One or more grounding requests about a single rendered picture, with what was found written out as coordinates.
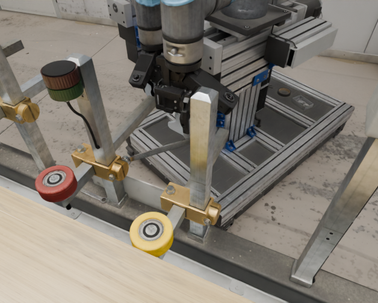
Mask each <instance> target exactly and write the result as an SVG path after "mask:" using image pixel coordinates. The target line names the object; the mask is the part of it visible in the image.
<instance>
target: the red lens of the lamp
mask: <svg viewBox="0 0 378 303"><path fill-rule="evenodd" d="M71 62H73V61H71ZM73 63H74V62H73ZM74 64H75V66H76V67H75V69H74V70H73V72H72V73H69V74H68V75H64V76H60V77H49V76H45V75H43V73H42V69H43V68H44V66H43V67H42V68H41V70H40V73H41V75H42V78H43V81H44V83H45V85H46V86H47V87H48V88H51V89H55V90H60V89H65V88H69V87H72V86H74V85H75V84H77V83H78V82H79V80H80V75H79V71H78V67H77V65H76V63H74Z"/></svg>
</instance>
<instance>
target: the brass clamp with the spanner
mask: <svg viewBox="0 0 378 303"><path fill-rule="evenodd" d="M82 145H84V147H85V148H86V151H85V152H84V153H78V151H77V150H78V149H76V150H75V151H74V152H73V153H72V154H71V157H72V159H73V162H74V164H75V166H76V168H78V167H79V166H80V165H81V164H82V163H83V162H84V163H87V164H89V165H92V166H93V169H94V172H95V174H94V175H95V176H98V177H100V178H103V179H105V180H108V181H110V182H113V181H114V180H118V181H122V180H123V179H124V178H125V177H126V175H127V173H128V170H129V165H128V163H127V162H125V161H122V160H121V156H119V155H116V158H115V159H114V160H113V161H112V162H111V163H110V164H109V166H106V165H104V164H101V163H99V162H96V159H95V156H94V153H93V150H92V147H91V145H88V144H86V143H83V144H82Z"/></svg>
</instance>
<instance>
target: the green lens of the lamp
mask: <svg viewBox="0 0 378 303"><path fill-rule="evenodd" d="M46 88H47V91H48V93H49V96H50V98H51V99H52V100H54V101H58V102H66V101H70V100H73V99H76V98H78V97H79V96H80V95H81V94H82V93H83V92H84V87H83V85H82V81H81V78H80V80H79V82H78V83H77V84H76V85H75V86H74V87H72V88H69V89H66V90H52V89H50V88H48V87H47V86H46Z"/></svg>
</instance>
